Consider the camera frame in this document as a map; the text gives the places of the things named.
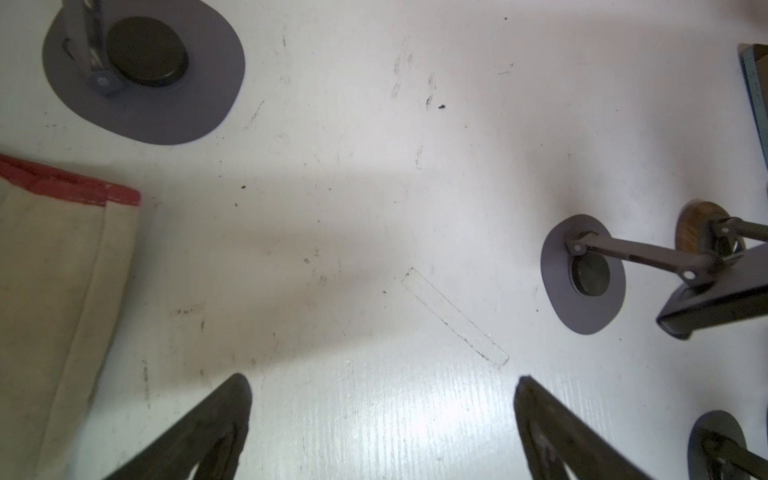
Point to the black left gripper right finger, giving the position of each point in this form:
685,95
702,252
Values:
559,445

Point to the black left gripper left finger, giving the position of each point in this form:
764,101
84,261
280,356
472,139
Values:
205,444

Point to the grey phone stand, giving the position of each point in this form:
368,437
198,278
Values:
717,450
582,270
159,72

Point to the wooden base phone stand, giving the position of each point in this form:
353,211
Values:
704,226

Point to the black smartphone back left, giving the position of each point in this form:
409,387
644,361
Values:
739,293

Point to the black smartphone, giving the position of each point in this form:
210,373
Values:
739,293
753,61

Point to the beige work glove red cuff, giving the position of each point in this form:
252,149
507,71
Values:
67,241

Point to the black smartphone back middle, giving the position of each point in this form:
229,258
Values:
753,61

